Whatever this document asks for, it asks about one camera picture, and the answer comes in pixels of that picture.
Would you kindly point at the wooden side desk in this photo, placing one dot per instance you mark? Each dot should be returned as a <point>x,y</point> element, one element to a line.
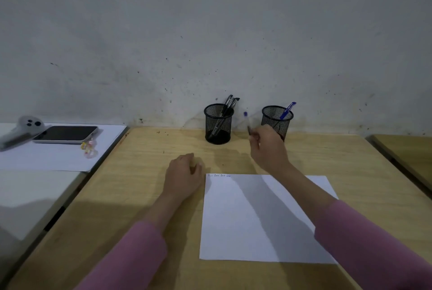
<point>408,154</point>

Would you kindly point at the black mesh pen holder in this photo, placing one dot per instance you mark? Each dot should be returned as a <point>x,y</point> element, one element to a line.
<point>275,119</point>
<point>218,126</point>

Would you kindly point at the pen with blue cap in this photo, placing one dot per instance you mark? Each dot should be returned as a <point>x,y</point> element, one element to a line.
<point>246,121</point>

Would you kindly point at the person's right hand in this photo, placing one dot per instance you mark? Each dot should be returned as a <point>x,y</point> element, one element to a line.
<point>271,151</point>

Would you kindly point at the person's right fingers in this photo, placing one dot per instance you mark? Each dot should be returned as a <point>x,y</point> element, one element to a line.
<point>258,138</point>

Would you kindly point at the person's left fingers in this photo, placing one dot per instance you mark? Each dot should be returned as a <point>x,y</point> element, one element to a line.
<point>194,163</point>

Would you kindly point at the grey handheld controller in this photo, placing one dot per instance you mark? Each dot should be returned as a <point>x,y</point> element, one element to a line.
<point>20,131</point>

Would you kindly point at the black pen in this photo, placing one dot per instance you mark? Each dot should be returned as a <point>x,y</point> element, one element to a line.
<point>228,102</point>
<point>234,102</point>

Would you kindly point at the white side table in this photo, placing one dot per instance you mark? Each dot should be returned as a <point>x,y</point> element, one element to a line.
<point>30,198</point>

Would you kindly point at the person's left forearm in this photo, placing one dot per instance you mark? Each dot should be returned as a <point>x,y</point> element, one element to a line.
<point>141,242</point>

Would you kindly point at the person's right forearm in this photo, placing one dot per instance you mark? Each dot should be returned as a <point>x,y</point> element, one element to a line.
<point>337,225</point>

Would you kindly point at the smartphone with dark screen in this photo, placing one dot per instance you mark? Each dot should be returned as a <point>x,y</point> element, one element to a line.
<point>65,133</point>

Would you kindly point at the person's left hand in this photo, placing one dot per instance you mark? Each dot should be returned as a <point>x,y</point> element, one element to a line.
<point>180,178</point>

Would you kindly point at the large blank white paper sheet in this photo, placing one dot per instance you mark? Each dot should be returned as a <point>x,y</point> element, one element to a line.
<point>50,158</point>

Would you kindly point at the white paper sheet with writing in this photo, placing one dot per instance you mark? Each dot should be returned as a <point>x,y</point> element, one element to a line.
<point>256,222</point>

